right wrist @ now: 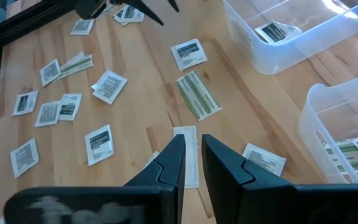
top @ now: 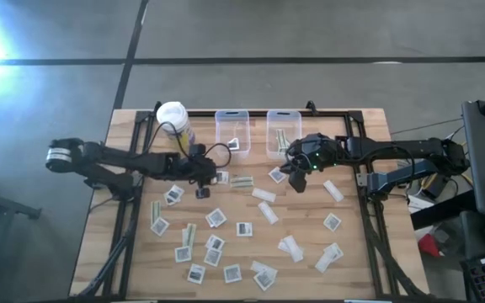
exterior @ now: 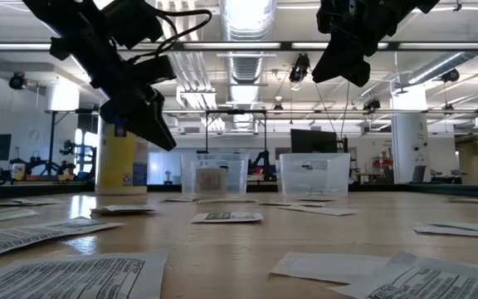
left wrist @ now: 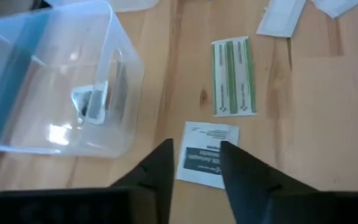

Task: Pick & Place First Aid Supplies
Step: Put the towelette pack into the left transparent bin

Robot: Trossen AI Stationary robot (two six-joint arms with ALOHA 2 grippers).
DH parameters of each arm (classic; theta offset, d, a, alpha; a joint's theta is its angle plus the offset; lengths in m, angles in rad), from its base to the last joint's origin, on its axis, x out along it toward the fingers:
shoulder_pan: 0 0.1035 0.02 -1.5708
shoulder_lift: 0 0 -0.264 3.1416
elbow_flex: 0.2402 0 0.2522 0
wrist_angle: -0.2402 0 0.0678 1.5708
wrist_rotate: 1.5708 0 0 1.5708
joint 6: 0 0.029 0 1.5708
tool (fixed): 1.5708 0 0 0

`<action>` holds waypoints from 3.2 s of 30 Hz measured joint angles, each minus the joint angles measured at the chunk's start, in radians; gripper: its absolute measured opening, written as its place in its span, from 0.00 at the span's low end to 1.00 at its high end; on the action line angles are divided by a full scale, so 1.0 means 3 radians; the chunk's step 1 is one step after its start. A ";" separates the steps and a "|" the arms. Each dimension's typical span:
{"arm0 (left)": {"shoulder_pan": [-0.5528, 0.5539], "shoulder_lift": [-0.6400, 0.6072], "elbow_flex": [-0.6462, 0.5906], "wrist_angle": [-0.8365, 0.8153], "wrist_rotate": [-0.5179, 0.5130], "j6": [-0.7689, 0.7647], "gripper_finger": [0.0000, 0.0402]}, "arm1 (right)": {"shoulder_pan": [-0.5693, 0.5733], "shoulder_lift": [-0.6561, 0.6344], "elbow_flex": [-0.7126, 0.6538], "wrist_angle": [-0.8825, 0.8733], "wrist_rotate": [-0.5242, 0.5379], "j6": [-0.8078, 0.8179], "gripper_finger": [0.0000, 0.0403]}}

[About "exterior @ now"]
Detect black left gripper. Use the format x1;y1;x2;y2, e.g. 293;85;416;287
50;24;178;152

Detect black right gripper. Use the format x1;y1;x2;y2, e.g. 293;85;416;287
312;0;398;88

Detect yellow disinfecting wipes canister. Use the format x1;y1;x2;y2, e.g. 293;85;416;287
95;108;150;196

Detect black monitor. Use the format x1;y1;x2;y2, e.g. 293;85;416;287
290;128;339;154

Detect black background robot arms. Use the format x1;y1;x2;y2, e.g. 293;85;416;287
10;139;98;183

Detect white round column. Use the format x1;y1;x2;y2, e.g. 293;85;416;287
390;85;431;184

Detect grey round ceiling pipe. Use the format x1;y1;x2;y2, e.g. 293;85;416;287
407;20;478;86

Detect clear plastic bin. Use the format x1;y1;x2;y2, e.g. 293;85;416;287
179;152;251;197
278;152;351;198

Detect grey office chair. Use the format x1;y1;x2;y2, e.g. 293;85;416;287
411;164;427;184

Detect green striped bandage wrapper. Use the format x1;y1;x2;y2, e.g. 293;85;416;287
0;207;39;227

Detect plain white packet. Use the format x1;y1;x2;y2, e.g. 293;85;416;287
270;252;392;285

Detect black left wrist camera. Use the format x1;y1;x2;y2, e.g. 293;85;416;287
133;56;177;86

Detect black overhead camera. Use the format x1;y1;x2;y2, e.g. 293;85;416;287
288;52;311;84

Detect black ceiling camera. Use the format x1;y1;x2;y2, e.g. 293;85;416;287
8;72;27;91
363;97;382;113
440;68;461;83

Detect black background station frame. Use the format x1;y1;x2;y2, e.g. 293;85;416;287
203;109;269;154

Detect silver ceiling air duct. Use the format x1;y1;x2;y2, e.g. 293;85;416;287
220;0;277;134

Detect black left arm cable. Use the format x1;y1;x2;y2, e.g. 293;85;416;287
137;7;214;61

